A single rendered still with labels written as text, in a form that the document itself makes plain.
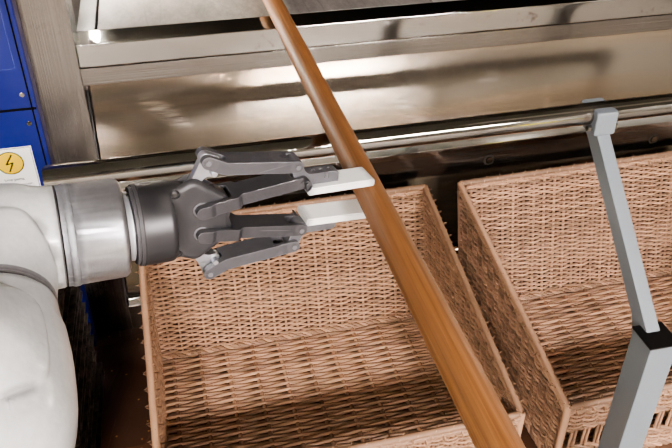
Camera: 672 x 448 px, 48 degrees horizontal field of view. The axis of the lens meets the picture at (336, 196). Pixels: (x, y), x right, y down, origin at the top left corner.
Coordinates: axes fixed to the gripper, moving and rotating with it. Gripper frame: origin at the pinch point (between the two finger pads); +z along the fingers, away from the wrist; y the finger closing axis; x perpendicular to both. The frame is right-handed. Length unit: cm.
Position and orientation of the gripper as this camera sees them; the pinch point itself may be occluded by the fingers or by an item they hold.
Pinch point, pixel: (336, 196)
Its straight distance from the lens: 74.7
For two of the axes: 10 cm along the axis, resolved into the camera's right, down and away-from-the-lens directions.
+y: -0.7, 8.7, 4.8
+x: 3.9, 4.7, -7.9
